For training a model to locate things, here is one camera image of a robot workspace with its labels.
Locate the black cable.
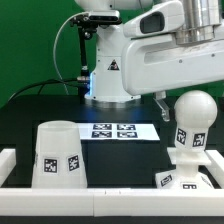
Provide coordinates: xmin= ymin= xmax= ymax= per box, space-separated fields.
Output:
xmin=7 ymin=77 xmax=88 ymax=102

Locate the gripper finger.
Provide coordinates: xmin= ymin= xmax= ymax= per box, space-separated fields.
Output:
xmin=154 ymin=91 xmax=170 ymax=122

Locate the white lamp shade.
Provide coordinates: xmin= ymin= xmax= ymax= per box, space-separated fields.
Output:
xmin=32 ymin=121 xmax=87 ymax=189

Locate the white lamp base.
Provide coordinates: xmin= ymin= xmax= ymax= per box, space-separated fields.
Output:
xmin=155 ymin=147 xmax=213 ymax=190

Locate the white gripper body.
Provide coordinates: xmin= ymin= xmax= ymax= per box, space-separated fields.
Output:
xmin=121 ymin=32 xmax=224 ymax=95

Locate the white marker sheet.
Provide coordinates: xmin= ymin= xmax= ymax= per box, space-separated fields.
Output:
xmin=78 ymin=123 xmax=160 ymax=141

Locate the white light bulb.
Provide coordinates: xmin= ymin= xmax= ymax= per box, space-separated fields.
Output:
xmin=174 ymin=90 xmax=217 ymax=152

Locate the white left rail block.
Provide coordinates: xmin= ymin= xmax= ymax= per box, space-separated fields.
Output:
xmin=0 ymin=149 xmax=16 ymax=187

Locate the white front rail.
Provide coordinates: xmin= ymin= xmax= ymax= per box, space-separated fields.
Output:
xmin=0 ymin=188 xmax=224 ymax=217

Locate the grey cable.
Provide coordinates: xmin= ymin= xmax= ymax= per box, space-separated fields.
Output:
xmin=52 ymin=12 xmax=88 ymax=96

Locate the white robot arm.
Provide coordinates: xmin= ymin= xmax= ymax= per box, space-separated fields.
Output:
xmin=75 ymin=0 xmax=224 ymax=121

